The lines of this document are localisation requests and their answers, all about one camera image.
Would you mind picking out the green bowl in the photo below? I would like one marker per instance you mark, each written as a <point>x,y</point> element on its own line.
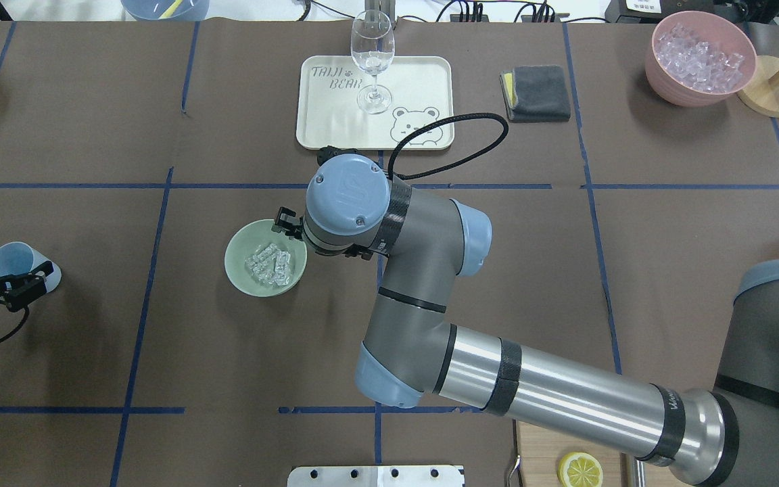
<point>244,244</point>

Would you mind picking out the cream bear tray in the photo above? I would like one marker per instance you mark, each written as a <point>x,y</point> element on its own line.
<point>328,112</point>

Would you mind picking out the light blue plastic cup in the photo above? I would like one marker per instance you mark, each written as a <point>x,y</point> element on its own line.
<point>17,257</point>

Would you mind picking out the wooden cutting board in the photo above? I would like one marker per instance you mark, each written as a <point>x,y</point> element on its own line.
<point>541,451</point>

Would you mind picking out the lemon half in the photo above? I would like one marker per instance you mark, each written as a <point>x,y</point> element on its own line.
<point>580,469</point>

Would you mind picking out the clear wine glass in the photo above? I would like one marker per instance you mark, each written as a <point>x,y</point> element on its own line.
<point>372,47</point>

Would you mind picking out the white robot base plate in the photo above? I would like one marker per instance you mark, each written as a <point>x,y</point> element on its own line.
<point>378,475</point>

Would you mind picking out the grey folded cloth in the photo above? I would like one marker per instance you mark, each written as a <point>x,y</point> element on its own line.
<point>541,94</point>

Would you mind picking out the steel muddler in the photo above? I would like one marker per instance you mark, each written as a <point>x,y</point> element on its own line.
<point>634,471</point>

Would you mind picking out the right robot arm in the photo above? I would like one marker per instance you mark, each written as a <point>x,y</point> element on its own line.
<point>726,436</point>

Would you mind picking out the blue bowl with fork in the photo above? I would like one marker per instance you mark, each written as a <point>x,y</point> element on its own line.
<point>186,11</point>

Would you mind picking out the yellow sponge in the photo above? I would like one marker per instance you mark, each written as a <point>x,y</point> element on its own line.
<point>509,89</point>

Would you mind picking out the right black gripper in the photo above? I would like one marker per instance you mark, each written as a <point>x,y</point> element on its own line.
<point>286,222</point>

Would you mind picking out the pink bowl with ice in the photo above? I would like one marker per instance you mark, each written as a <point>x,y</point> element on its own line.
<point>696,59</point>

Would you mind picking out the ice cubes in bowl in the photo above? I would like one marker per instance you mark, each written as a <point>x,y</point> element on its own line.
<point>271,266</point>

